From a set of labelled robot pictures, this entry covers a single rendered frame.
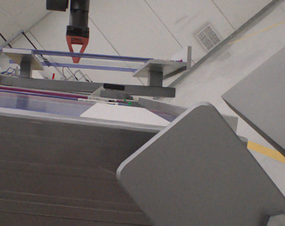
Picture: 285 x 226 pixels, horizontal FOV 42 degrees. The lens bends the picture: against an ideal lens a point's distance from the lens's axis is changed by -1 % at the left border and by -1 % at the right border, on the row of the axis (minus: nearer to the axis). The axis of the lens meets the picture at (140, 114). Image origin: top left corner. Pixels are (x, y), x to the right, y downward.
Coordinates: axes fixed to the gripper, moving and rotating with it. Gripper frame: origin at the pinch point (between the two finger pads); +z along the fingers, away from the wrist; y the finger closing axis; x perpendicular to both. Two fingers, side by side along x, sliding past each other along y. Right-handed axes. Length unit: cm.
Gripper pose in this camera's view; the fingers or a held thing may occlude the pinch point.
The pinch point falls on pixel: (76, 60)
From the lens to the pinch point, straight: 113.4
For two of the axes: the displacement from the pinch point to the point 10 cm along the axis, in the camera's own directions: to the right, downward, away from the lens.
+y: 1.6, 0.0, -9.9
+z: -0.6, 10.0, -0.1
